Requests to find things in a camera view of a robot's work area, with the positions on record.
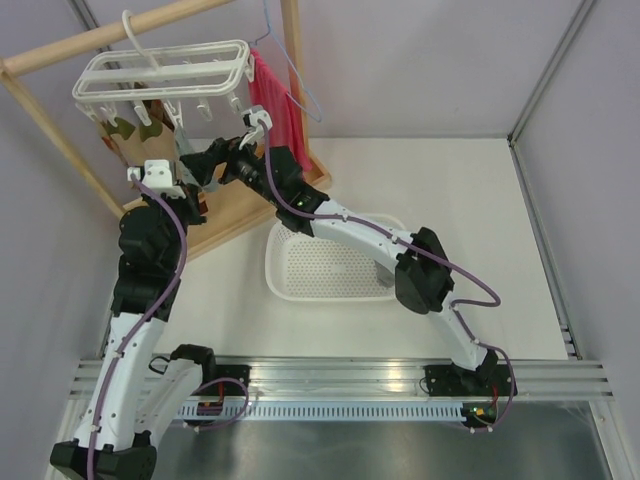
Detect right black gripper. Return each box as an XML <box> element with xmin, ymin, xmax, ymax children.
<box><xmin>178</xmin><ymin>132</ymin><xmax>281</xmax><ymax>209</ymax></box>

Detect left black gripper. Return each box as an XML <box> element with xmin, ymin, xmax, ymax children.
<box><xmin>141</xmin><ymin>179</ymin><xmax>207</xmax><ymax>270</ymax></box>

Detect beige striped sock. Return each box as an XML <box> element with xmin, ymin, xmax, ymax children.
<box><xmin>110</xmin><ymin>117</ymin><xmax>146</xmax><ymax>166</ymax></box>
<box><xmin>139</xmin><ymin>122</ymin><xmax>178</xmax><ymax>162</ymax></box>

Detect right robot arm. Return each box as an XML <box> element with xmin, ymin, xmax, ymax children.
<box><xmin>180</xmin><ymin>139</ymin><xmax>517</xmax><ymax>399</ymax></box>

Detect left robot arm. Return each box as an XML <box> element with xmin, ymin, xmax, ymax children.
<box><xmin>50</xmin><ymin>177</ymin><xmax>219</xmax><ymax>479</ymax></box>

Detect white clip sock hanger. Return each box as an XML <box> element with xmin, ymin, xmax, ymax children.
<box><xmin>72</xmin><ymin>10</ymin><xmax>255</xmax><ymax>126</ymax></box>

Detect wooden clothes rack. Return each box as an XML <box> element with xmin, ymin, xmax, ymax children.
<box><xmin>0</xmin><ymin>0</ymin><xmax>333</xmax><ymax>261</ymax></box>

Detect pink towel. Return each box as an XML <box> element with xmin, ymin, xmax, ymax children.
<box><xmin>248</xmin><ymin>48</ymin><xmax>312</xmax><ymax>172</ymax></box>

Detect argyle patterned sock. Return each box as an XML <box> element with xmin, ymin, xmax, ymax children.
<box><xmin>96</xmin><ymin>122</ymin><xmax>126</xmax><ymax>164</ymax></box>

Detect white perforated plastic basket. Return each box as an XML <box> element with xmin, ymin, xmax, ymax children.
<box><xmin>264</xmin><ymin>222</ymin><xmax>395</xmax><ymax>303</ymax></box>

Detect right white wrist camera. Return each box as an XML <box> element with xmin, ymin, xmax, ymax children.
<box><xmin>239</xmin><ymin>105</ymin><xmax>273</xmax><ymax>149</ymax></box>

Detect blue wire hanger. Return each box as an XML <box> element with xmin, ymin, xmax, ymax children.
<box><xmin>249</xmin><ymin>0</ymin><xmax>324</xmax><ymax>124</ymax></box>

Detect white cable duct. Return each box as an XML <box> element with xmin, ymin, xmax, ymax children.
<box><xmin>175</xmin><ymin>401</ymin><xmax>466</xmax><ymax>422</ymax></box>

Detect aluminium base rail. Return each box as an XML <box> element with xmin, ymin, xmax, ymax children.
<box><xmin>69</xmin><ymin>354</ymin><xmax>616</xmax><ymax>401</ymax></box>

